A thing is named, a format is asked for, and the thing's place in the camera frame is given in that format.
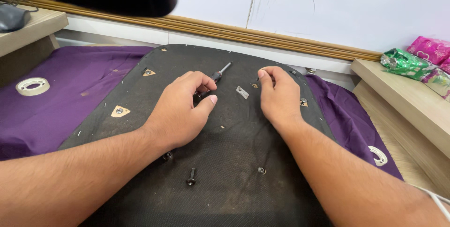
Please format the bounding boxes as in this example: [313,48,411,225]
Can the person's left hand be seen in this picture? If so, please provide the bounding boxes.
[142,71,218,150]

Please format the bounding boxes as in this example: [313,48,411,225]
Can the person's right hand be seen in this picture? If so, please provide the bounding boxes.
[257,66,306,131]

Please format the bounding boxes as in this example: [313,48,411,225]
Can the black handled screwdriver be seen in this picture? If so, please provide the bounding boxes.
[192,62,233,103]

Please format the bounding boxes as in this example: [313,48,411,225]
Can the black fabric chair seat underside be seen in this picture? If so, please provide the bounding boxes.
[58,44,335,227]

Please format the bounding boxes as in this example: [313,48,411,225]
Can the long black bolt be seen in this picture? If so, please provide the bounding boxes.
[186,167,197,186]

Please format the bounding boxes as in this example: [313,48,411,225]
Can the wooden moulding trim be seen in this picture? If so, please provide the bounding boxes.
[0,0,384,62]

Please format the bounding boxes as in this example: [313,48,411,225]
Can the white tape roll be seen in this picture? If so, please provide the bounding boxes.
[15,77,50,97]
[368,145,388,167]

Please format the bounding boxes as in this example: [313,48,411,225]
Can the purple cloth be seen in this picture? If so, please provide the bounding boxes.
[0,46,404,182]

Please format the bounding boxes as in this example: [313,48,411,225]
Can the green foil packet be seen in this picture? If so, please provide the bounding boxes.
[380,48,437,81]

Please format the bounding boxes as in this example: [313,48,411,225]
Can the light wooden step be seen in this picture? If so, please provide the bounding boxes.
[350,58,450,199]
[0,5,69,87]

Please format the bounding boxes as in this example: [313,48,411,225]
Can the pink foil packet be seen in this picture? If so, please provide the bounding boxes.
[407,36,450,66]

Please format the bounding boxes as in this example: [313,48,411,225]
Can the multicoloured foil packet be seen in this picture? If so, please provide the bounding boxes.
[421,57,450,102]

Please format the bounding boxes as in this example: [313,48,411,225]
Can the grey pouch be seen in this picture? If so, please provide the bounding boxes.
[0,3,32,33]

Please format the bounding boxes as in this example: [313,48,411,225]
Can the white cable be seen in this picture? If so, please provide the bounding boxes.
[411,184,450,222]

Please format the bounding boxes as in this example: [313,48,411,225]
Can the dark cable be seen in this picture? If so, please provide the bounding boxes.
[0,0,39,13]

